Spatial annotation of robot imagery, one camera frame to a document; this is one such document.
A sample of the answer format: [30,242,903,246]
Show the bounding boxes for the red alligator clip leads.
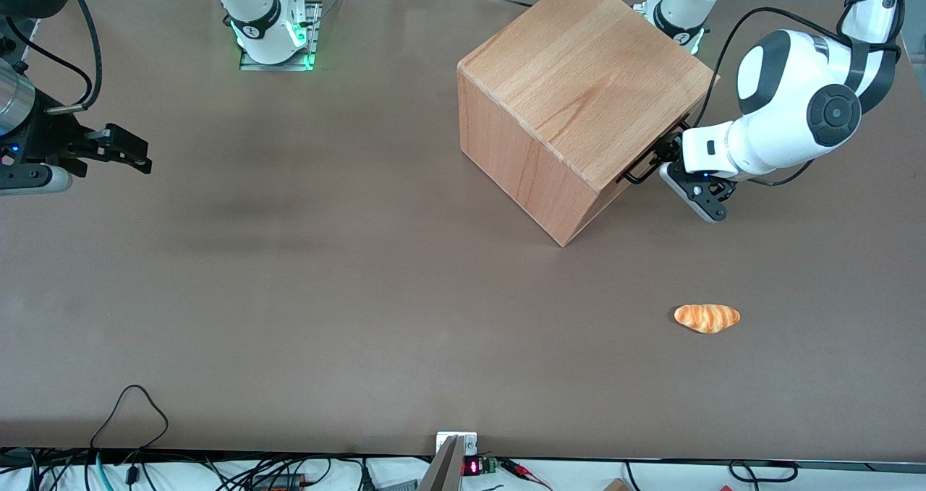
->
[498,458,555,491]

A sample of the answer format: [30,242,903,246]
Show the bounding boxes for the black thin cable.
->
[726,460,799,484]

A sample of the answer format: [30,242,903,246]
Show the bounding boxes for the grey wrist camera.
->
[0,164,74,196]
[658,161,738,224]

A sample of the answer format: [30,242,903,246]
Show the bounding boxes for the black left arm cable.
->
[696,6,869,188]

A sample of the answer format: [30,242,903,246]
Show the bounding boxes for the orange striped toy bread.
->
[674,303,742,334]

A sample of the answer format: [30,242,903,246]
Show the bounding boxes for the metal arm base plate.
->
[239,0,324,72]

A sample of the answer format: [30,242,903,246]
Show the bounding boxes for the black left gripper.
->
[644,131,687,178]

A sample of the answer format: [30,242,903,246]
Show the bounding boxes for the light wooden drawer cabinet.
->
[457,0,721,248]

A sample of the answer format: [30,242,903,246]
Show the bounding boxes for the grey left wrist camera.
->
[658,161,738,224]

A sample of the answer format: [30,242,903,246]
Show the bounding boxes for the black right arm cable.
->
[6,0,103,114]

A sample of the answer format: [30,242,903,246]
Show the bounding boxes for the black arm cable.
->
[6,0,103,114]
[696,6,869,188]

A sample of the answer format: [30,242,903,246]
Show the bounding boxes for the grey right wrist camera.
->
[0,164,74,196]

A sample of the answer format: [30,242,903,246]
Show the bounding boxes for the black metal drawer handle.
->
[620,119,692,184]

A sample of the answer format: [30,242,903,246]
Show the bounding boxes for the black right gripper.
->
[0,90,153,189]

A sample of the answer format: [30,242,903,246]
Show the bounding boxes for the black looped cable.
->
[90,384,169,486]

